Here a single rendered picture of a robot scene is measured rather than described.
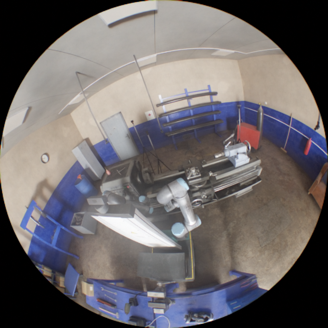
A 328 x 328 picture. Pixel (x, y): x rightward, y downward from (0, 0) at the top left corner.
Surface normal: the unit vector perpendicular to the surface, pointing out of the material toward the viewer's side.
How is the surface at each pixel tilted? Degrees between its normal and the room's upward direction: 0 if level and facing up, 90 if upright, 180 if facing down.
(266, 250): 0
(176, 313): 0
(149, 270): 0
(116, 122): 90
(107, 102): 90
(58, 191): 90
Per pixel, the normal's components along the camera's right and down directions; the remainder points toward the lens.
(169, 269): -0.29, -0.76
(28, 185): 0.95, -0.28
